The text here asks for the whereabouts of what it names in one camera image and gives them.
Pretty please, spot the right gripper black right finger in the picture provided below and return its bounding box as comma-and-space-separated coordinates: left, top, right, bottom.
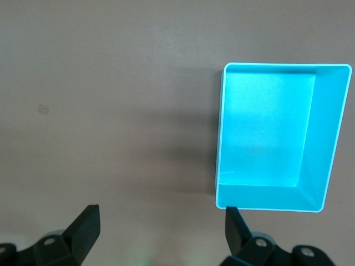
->
221, 206, 292, 266

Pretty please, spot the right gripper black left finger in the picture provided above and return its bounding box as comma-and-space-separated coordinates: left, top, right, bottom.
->
30, 204, 101, 266

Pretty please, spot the blue plastic box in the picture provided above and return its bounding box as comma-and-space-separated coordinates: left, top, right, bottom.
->
215, 62, 352, 213

